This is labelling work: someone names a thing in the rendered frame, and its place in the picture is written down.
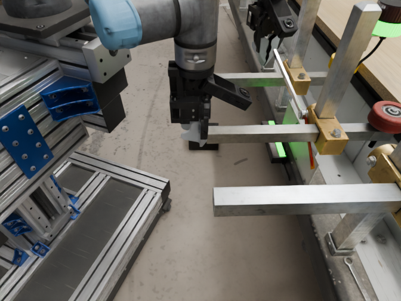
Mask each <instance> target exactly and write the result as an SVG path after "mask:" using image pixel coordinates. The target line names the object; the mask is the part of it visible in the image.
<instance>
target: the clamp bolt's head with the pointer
mask: <svg viewBox="0 0 401 301"><path fill-rule="evenodd" d="M305 111H306V118H305V119H304V120H305V124H308V122H307V118H308V115H309V113H308V110H307V109H306V110H305ZM298 117H299V118H301V111H299V113H298ZM307 143H308V148H309V157H310V162H311V166H313V157H312V152H311V143H310V142H307Z"/></svg>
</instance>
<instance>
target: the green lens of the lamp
mask: <svg viewBox="0 0 401 301"><path fill-rule="evenodd" d="M373 34H375V35H378V36H385V37H397V36H400V35H401V24H391V23H384V22H381V21H378V22H377V24H376V26H375V28H374V31H373Z"/></svg>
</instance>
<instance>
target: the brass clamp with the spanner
mask: <svg viewBox="0 0 401 301"><path fill-rule="evenodd" d="M315 106H316V103H314V104H312V105H310V106H309V107H307V110H308V113H309V115H308V118H307V122H308V124H316V127H317V128H318V130H319V135H318V137H317V140H316V141H315V142H314V144H315V147H316V149H317V151H318V153H319V155H341V153H342V151H343V150H344V148H345V146H346V144H347V142H348V140H349V138H348V137H347V135H346V133H345V132H344V130H343V128H342V127H341V125H340V123H339V122H338V120H337V119H336V117H335V116H334V118H318V116H317V114H316V112H315V111H314V108H315ZM335 128H337V129H340V130H341V131H342V132H341V137H340V138H334V137H332V136H331V132H332V131H333V130H334V129H335Z"/></svg>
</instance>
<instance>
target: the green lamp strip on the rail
mask: <svg viewBox="0 0 401 301"><path fill-rule="evenodd" d="M269 125H275V124H274V121H269ZM276 147H277V150H278V153H279V156H286V155H285V152H284V150H283V146H282V143H281V142H276Z"/></svg>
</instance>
